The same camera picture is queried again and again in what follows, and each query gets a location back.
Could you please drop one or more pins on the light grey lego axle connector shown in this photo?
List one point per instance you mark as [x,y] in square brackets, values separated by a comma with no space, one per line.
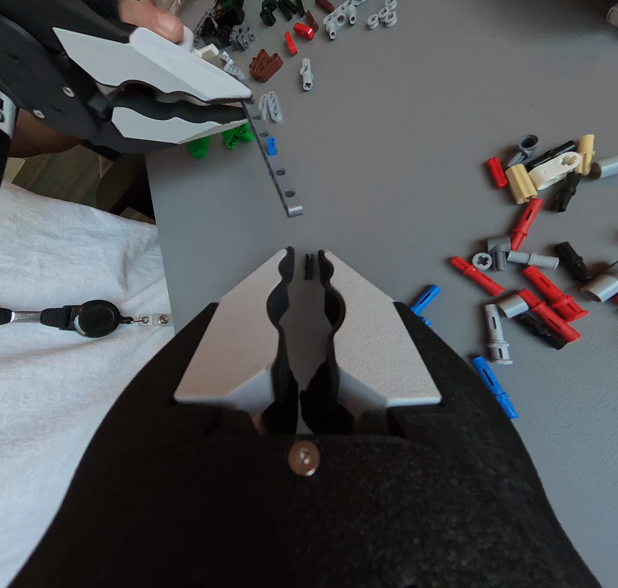
[306,74]

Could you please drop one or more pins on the light grey lego connector block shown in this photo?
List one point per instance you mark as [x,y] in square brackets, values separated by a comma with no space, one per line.
[232,65]

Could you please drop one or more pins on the long grey lego beam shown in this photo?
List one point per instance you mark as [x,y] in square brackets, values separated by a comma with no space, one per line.
[277,173]

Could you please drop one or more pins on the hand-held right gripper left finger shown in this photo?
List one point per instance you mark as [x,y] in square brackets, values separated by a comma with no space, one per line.
[231,351]

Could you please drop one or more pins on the small black lego connector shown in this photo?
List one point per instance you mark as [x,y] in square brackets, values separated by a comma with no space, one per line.
[268,11]

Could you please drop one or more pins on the pile of mixed lego pins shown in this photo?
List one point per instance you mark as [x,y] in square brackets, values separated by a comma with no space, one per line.
[555,298]

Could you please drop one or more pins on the person's left hand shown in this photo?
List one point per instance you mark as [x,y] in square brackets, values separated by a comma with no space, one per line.
[159,23]

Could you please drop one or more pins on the brown lego bricks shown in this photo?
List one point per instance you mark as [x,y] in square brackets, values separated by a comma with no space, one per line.
[265,66]

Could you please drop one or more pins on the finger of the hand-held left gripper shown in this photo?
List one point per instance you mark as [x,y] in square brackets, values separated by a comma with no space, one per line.
[154,62]
[169,127]

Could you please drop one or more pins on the black mesh office chair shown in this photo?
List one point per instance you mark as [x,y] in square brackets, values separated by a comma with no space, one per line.
[125,187]

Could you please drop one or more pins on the black badge reel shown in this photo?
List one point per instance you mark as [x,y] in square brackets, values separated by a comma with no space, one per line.
[96,318]

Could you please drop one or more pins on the black lego axle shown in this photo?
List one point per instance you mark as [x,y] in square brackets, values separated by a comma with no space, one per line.
[288,6]
[300,3]

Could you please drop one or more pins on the person's left forearm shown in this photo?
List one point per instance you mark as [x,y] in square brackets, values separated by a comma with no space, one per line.
[38,141]

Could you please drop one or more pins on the single black lego pin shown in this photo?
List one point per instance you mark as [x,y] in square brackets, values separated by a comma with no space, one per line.
[309,265]

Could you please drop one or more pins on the green lego connector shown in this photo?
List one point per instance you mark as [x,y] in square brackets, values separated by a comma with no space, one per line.
[236,136]
[199,148]

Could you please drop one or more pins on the blue lego pin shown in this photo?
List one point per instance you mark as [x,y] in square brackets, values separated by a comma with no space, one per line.
[272,145]

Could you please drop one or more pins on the light grey short lego liftarm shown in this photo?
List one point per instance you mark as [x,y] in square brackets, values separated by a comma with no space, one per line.
[271,106]

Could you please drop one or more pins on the cream lego piece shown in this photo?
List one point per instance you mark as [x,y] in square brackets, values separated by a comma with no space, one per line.
[206,51]

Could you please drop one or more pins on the red lego piece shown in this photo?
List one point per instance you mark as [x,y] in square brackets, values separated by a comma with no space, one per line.
[303,30]

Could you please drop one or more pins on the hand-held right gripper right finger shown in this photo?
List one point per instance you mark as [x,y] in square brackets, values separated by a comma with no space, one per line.
[381,351]

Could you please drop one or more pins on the thin red lego pin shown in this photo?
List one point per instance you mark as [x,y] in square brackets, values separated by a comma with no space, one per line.
[290,42]

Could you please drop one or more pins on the black green lego assembly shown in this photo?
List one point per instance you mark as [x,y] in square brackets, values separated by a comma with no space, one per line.
[222,13]

